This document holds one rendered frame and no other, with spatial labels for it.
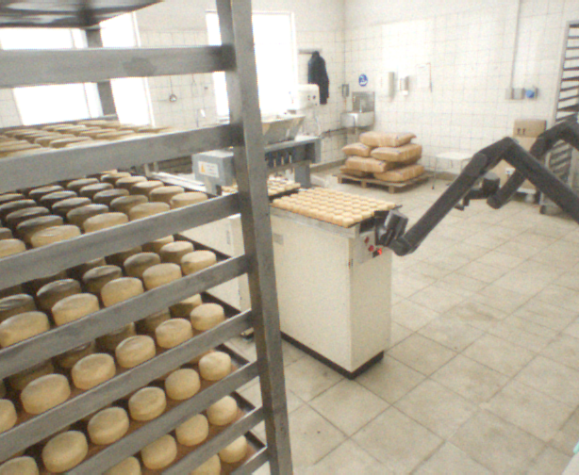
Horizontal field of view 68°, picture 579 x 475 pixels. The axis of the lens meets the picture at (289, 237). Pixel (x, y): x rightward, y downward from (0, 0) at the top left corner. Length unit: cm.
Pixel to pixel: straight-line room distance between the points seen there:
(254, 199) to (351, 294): 161
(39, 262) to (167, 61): 25
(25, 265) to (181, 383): 31
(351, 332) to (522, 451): 87
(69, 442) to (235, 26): 55
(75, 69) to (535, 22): 560
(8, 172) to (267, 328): 38
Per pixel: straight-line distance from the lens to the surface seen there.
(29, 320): 57
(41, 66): 48
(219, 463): 82
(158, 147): 52
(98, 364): 62
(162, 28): 581
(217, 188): 244
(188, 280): 57
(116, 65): 50
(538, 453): 229
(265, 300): 62
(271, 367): 68
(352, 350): 231
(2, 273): 49
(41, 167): 48
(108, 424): 67
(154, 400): 68
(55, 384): 61
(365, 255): 208
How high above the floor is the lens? 157
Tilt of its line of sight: 21 degrees down
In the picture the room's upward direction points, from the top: 4 degrees counter-clockwise
